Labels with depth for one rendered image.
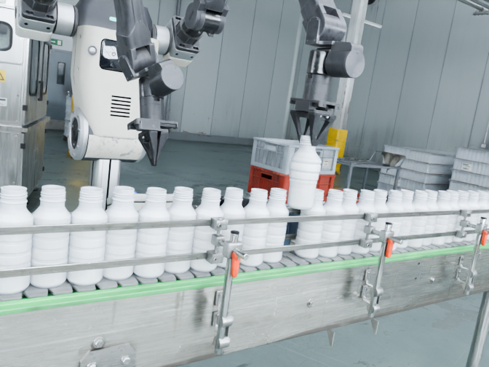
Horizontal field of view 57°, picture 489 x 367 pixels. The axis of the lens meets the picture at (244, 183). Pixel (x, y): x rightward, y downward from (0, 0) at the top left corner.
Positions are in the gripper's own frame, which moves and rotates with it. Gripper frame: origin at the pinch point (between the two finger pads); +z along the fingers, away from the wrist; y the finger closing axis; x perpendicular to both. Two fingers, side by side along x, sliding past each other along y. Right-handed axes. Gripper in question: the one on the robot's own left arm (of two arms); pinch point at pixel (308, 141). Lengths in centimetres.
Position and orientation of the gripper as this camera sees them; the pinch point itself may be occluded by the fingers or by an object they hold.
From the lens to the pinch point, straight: 103.0
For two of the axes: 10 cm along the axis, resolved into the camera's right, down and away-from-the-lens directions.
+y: -5.6, -2.1, 8.0
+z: -1.4, 9.8, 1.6
